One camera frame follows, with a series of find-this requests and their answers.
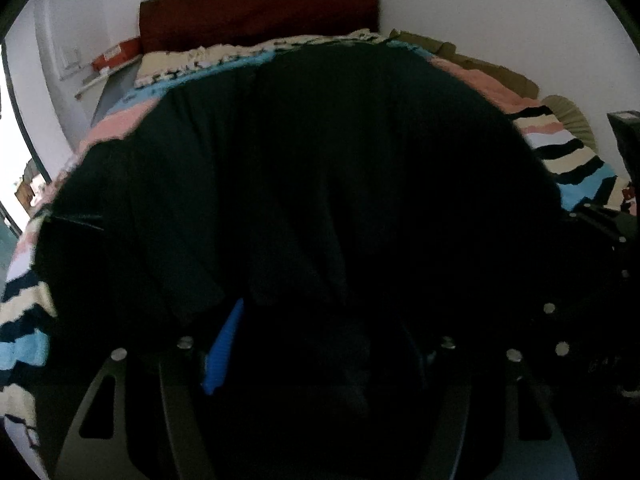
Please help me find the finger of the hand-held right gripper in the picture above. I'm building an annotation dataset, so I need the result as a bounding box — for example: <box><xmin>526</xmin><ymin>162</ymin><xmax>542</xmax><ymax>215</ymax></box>
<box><xmin>531</xmin><ymin>290</ymin><xmax>640</xmax><ymax>398</ymax></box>
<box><xmin>564</xmin><ymin>205</ymin><xmax>640</xmax><ymax>286</ymax></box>

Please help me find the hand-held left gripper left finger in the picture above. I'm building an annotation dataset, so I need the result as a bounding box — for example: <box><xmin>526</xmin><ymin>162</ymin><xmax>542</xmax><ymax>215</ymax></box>
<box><xmin>54</xmin><ymin>297</ymin><xmax>246</xmax><ymax>480</ymax></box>

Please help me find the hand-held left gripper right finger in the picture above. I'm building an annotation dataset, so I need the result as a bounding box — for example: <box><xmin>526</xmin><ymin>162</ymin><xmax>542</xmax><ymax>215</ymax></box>
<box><xmin>410</xmin><ymin>327</ymin><xmax>578</xmax><ymax>480</ymax></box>

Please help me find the black hooded jacket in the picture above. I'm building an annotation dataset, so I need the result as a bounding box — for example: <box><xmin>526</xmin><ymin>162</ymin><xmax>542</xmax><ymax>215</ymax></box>
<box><xmin>32</xmin><ymin>45</ymin><xmax>601</xmax><ymax>480</ymax></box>

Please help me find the olive green cloth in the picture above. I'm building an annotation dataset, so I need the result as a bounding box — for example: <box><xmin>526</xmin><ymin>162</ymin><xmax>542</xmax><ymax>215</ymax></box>
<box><xmin>390</xmin><ymin>30</ymin><xmax>601</xmax><ymax>152</ymax></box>

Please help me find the pink cartoon cat blanket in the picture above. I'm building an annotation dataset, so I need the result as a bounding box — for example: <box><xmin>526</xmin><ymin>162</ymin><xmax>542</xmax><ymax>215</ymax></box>
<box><xmin>0</xmin><ymin>30</ymin><xmax>640</xmax><ymax>480</ymax></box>

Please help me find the grey bedside table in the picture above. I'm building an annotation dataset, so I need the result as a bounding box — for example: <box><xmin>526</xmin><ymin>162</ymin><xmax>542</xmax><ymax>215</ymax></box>
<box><xmin>75</xmin><ymin>57</ymin><xmax>144</xmax><ymax>127</ymax></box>

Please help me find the dark red bed headboard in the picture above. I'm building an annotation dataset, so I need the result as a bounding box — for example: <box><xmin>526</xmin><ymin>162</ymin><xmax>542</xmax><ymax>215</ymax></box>
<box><xmin>138</xmin><ymin>0</ymin><xmax>377</xmax><ymax>54</ymax></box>

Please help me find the dark door frame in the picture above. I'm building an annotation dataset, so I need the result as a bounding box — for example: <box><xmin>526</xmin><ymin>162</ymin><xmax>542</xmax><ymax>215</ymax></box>
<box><xmin>0</xmin><ymin>37</ymin><xmax>51</xmax><ymax>233</ymax></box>

